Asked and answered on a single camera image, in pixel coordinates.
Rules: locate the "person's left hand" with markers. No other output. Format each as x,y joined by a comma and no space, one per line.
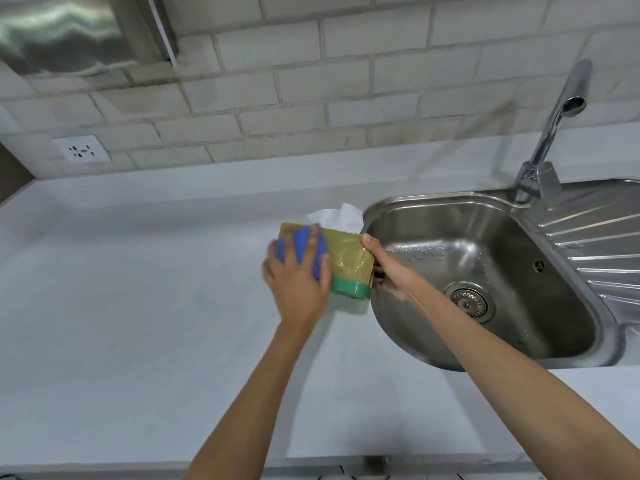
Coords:
300,294

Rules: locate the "person's right hand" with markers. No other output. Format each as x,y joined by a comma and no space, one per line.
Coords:
395,274

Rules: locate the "gold and green tissue box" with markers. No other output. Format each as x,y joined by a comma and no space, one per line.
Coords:
350,264

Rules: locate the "blue microfibre cloth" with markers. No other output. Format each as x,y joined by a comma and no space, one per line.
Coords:
300,244

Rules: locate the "person's right forearm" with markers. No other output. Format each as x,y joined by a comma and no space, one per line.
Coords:
525,389

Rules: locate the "person's left forearm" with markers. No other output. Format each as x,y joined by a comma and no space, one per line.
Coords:
255,404

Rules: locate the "white tissue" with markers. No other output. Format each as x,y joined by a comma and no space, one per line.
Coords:
337,218

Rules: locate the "metal sink strainer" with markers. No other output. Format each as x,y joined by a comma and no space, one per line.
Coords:
470,301

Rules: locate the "stainless steel sink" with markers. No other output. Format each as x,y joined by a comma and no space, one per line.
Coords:
545,284

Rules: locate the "chrome faucet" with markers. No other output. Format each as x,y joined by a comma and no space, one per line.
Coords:
550,124

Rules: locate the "dark brown side panel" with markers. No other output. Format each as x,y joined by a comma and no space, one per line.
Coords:
10,174

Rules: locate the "stainless steel range hood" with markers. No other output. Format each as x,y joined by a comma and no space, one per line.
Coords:
65,29

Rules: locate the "white wall socket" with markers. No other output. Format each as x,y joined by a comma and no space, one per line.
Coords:
81,149

